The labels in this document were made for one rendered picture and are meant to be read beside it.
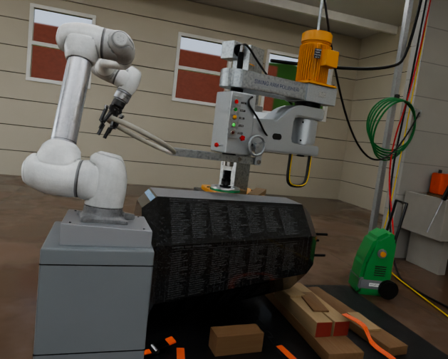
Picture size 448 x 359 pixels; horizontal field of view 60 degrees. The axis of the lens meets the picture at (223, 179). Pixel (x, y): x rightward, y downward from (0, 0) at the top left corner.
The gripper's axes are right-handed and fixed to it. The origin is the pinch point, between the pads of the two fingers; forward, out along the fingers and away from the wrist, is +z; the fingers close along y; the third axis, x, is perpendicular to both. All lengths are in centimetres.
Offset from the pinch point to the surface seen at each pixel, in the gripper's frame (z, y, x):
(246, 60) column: -114, 103, 33
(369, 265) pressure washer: -5, 241, -78
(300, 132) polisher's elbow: -70, 127, -33
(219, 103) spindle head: -56, 64, -6
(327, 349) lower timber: 57, 128, -119
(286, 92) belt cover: -87, 95, -30
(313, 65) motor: -118, 109, -31
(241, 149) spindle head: -33, 82, -27
